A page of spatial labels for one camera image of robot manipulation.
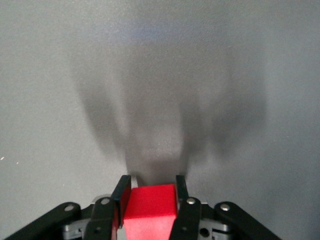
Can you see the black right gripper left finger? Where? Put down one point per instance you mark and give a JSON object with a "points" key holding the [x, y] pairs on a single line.
{"points": [[100, 220]]}

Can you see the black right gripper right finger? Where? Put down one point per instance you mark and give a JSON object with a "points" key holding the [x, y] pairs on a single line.
{"points": [[187, 220]]}

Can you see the red cube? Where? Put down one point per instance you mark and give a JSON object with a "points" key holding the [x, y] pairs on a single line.
{"points": [[150, 210]]}

